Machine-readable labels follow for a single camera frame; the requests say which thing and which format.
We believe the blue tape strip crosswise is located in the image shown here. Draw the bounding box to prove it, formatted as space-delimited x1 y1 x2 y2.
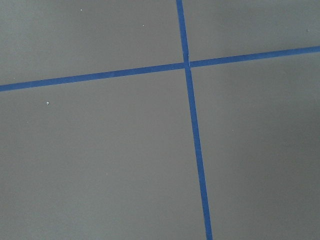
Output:
0 46 320 92

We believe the blue tape strip lengthwise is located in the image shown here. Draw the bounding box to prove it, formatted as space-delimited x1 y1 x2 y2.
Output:
176 0 213 240

